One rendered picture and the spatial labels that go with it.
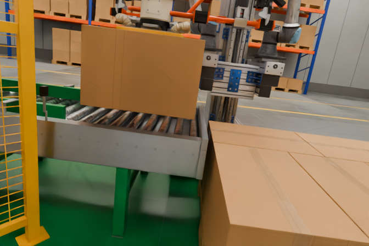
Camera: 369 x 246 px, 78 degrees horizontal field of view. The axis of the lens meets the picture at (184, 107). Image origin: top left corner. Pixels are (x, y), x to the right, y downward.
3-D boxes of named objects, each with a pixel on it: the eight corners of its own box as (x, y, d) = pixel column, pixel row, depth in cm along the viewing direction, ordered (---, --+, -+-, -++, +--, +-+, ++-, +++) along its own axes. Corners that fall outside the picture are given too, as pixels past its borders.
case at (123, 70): (79, 105, 118) (80, 23, 109) (107, 91, 157) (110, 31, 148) (194, 119, 118) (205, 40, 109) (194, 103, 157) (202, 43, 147)
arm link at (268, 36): (264, 43, 189) (268, 26, 186) (281, 44, 182) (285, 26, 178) (259, 41, 180) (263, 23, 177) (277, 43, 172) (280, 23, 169)
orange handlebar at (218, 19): (106, 7, 124) (106, 0, 123) (123, 16, 153) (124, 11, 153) (276, 29, 122) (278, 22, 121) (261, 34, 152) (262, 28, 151)
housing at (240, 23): (233, 26, 123) (235, 17, 122) (231, 27, 129) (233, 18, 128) (246, 27, 122) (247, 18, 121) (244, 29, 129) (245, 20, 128)
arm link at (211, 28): (206, 33, 169) (209, 14, 166) (196, 33, 180) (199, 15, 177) (219, 35, 176) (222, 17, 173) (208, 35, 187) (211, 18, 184)
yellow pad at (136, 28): (115, 29, 115) (116, 18, 114) (122, 31, 125) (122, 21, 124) (182, 38, 115) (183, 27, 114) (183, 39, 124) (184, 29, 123)
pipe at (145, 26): (117, 22, 117) (117, 10, 115) (130, 27, 141) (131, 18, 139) (183, 31, 116) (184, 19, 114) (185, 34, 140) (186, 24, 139)
